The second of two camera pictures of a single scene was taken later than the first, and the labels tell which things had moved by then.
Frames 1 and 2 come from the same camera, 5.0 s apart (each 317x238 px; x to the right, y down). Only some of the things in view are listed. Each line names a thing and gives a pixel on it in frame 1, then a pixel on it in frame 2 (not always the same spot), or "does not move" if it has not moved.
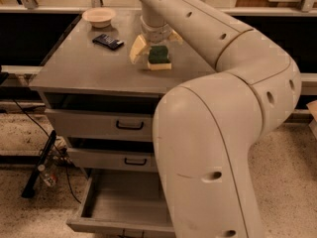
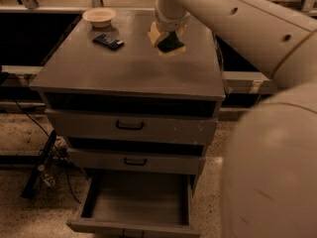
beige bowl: [99, 17] does not move
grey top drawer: [98, 125] does not move
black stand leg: [35, 175] does not move
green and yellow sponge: [158, 59] to [170, 46]
